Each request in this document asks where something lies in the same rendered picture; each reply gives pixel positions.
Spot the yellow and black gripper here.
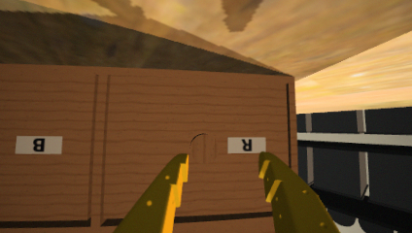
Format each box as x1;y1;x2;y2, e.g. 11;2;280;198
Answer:
113;151;340;233

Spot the dark brown wooden chest of drawers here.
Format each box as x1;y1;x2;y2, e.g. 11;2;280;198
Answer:
0;63;298;233

